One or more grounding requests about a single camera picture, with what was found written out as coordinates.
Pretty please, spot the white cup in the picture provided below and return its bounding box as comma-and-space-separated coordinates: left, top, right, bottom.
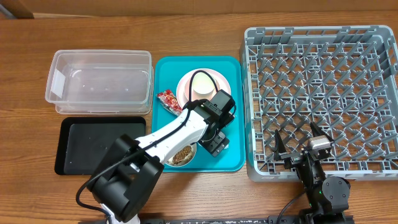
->
192, 72, 215, 96

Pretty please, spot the brown food scrap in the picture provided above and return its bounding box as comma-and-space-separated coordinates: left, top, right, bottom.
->
172, 146, 192, 164

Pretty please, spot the white pink plate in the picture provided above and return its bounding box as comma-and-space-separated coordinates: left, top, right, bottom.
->
176, 68, 231, 107

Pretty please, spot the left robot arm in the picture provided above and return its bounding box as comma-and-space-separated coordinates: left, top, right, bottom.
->
85, 90, 236, 223

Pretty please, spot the grey bowl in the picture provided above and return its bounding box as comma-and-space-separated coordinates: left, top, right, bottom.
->
166, 143, 197, 167

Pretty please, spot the cardboard backdrop wall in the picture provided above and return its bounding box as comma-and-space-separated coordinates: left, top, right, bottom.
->
0, 0, 398, 20

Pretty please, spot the black plastic tray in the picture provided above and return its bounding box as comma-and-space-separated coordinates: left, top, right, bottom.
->
54, 116, 146, 175

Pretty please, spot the teal serving tray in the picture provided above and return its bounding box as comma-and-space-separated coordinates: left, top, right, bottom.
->
152, 56, 246, 172

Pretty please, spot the clear plastic storage bin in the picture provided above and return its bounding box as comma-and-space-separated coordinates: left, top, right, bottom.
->
45, 49, 154, 114

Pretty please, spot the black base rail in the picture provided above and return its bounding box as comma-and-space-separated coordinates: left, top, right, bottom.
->
140, 215, 354, 224

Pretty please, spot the red snack wrapper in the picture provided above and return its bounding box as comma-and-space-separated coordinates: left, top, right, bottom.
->
156, 90, 182, 116

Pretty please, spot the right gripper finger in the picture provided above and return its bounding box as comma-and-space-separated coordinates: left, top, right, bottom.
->
274, 129, 286, 155
310, 121, 333, 142

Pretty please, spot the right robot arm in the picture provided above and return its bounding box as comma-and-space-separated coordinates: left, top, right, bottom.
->
274, 122, 354, 223

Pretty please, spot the grey dishwasher rack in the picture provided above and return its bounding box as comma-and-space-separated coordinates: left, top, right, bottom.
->
240, 25, 397, 182

